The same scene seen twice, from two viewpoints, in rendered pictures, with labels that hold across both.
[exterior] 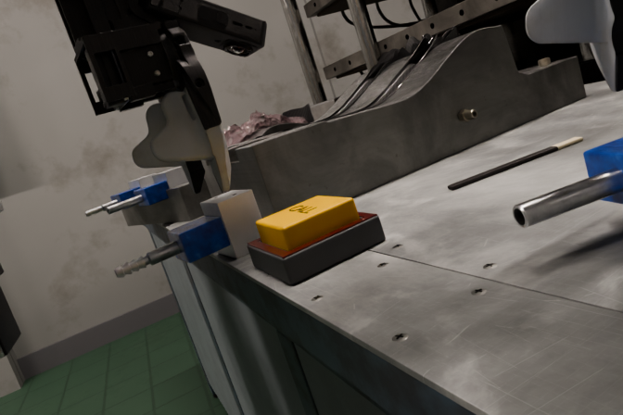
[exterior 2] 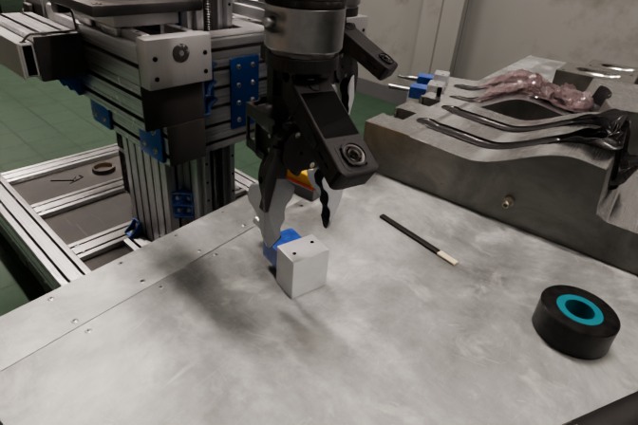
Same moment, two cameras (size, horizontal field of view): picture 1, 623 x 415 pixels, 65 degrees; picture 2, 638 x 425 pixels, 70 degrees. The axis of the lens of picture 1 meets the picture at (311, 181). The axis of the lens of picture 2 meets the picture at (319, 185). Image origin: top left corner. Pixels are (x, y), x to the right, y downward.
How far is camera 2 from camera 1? 0.63 m
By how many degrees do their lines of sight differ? 59
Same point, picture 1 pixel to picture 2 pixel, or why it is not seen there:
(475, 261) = not seen: hidden behind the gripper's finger
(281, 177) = (371, 144)
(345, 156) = (409, 159)
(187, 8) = (347, 46)
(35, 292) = (485, 71)
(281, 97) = not seen: outside the picture
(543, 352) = (203, 234)
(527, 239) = not seen: hidden behind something
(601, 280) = (238, 247)
